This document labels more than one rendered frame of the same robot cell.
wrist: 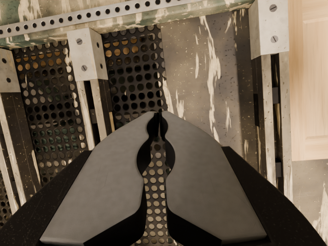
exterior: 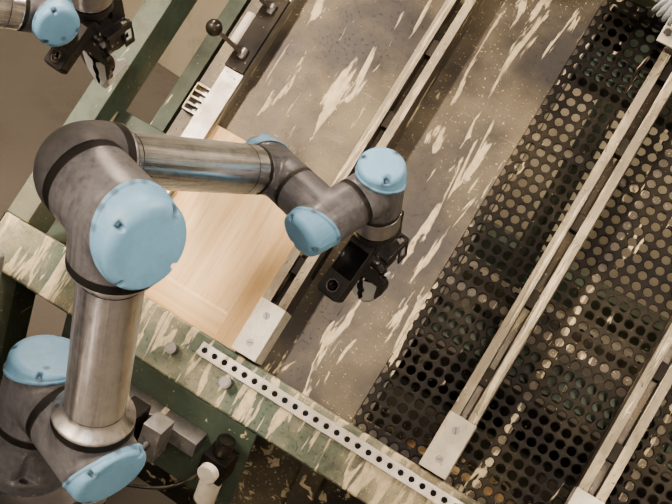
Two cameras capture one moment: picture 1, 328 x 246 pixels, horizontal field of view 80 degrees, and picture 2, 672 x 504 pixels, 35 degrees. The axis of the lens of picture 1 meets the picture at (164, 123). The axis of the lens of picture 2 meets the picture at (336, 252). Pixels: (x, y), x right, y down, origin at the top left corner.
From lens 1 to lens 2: 1.74 m
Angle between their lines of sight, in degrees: 21
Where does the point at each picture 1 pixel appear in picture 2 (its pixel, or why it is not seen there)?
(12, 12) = not seen: outside the picture
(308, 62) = (246, 273)
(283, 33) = (256, 314)
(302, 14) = (223, 321)
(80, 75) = (465, 427)
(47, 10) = not seen: outside the picture
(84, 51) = (442, 445)
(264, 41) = (275, 320)
